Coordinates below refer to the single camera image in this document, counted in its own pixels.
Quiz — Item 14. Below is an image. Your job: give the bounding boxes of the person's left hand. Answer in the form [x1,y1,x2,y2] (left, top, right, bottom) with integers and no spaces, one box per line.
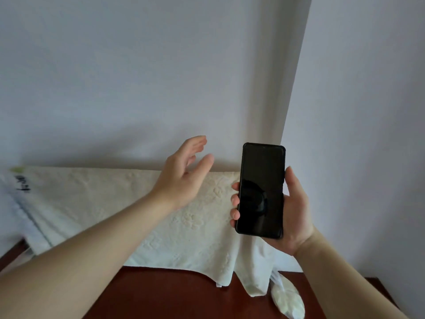
[150,135,215,211]

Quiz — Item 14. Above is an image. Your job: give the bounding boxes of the person's right hand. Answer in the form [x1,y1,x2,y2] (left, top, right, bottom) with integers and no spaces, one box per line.
[230,166,315,257]

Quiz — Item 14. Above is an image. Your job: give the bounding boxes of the black smartphone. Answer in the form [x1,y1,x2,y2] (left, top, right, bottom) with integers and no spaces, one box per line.
[235,142,286,239]

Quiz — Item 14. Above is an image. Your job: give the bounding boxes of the person's left forearm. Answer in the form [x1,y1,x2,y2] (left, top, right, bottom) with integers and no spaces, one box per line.
[0,191,175,319]

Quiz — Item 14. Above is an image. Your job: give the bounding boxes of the person's right forearm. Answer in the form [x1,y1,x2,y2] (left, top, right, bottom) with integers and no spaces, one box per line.
[294,227,411,319]

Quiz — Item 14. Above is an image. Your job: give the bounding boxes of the white embossed towel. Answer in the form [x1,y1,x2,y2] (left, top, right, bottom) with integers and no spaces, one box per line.
[0,165,277,298]

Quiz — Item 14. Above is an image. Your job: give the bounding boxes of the white filled plastic bag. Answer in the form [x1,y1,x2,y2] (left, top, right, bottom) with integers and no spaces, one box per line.
[269,269,305,319]

